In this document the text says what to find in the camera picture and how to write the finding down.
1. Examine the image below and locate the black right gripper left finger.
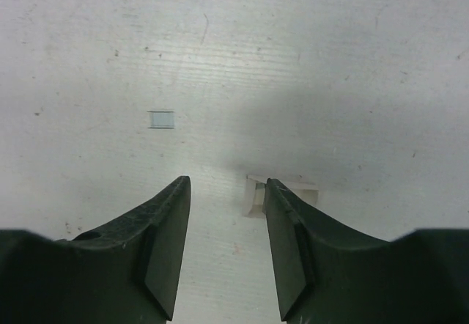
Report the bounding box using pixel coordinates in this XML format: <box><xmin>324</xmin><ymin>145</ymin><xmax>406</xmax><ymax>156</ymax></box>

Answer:
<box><xmin>1</xmin><ymin>176</ymin><xmax>191</xmax><ymax>323</ymax></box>

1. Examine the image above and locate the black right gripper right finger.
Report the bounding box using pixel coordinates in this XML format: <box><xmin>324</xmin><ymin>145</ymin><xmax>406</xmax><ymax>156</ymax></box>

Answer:
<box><xmin>264</xmin><ymin>179</ymin><xmax>468</xmax><ymax>323</ymax></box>

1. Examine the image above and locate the small staple strip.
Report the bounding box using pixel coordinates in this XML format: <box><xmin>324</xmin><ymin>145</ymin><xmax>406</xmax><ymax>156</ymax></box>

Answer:
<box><xmin>148</xmin><ymin>110</ymin><xmax>175</xmax><ymax>130</ymax></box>

